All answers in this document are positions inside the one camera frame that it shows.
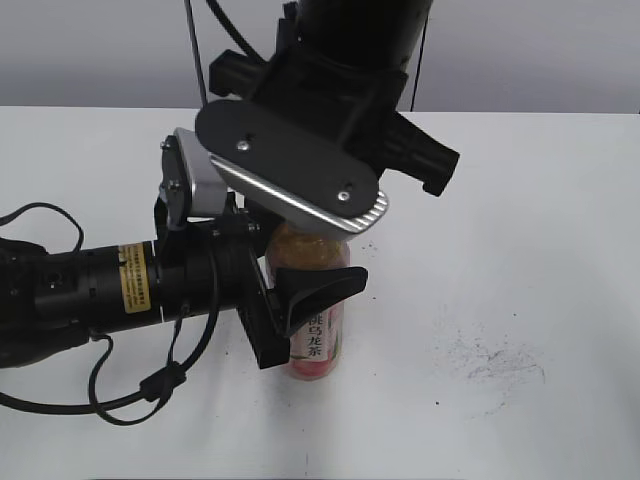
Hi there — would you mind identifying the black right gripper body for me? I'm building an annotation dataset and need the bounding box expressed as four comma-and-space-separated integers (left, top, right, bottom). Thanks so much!
209, 47, 459, 196

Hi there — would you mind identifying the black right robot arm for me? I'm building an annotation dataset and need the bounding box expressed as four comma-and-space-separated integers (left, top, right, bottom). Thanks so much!
207, 1, 459, 196

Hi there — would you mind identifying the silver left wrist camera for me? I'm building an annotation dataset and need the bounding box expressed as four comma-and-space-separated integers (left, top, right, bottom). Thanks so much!
159, 127, 227, 231

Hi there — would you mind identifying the peach oolong tea bottle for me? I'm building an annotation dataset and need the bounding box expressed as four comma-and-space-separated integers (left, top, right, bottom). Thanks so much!
265, 223, 350, 381

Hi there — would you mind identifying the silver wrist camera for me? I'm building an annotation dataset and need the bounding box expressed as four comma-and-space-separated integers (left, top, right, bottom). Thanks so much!
195, 100, 389, 240
159, 127, 227, 231

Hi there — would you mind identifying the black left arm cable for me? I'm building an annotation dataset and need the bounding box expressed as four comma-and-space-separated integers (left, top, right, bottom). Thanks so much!
0, 201, 221, 426

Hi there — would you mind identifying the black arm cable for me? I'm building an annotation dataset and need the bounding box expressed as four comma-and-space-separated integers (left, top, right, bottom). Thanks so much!
204, 0, 266, 64
0, 201, 221, 426

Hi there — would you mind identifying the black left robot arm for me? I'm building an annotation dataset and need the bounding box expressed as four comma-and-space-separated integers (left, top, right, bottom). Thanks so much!
1, 204, 368, 369

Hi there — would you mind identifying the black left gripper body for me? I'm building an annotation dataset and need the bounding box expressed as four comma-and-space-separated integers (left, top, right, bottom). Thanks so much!
154, 193, 290, 370

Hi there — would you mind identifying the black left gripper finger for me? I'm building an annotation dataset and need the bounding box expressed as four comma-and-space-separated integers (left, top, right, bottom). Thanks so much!
267, 267, 368, 338

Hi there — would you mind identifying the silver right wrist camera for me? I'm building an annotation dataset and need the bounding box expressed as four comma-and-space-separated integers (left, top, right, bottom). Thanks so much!
195, 100, 389, 240

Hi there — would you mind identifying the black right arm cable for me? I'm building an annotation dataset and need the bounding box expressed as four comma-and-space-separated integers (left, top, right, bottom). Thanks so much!
204, 0, 266, 64

